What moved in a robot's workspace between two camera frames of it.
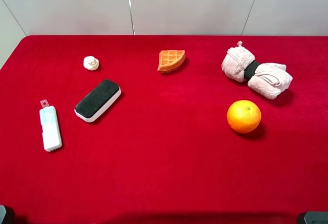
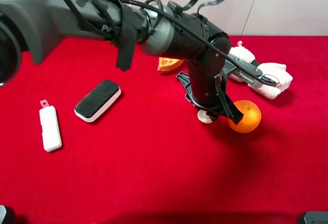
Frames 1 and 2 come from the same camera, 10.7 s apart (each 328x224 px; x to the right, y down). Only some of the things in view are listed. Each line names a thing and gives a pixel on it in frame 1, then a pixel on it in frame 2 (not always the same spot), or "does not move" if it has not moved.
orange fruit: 244,116 does not move
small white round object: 90,63 -> 203,116
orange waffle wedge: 170,60 does not move
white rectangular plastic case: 52,136 does not move
